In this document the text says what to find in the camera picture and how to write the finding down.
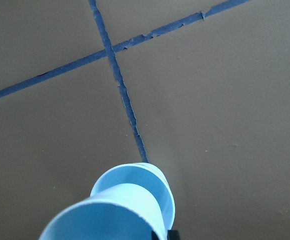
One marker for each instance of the blue cup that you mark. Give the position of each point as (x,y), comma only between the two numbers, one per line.
(123,212)
(145,175)

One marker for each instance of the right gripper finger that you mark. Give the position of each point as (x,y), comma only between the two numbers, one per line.
(171,235)

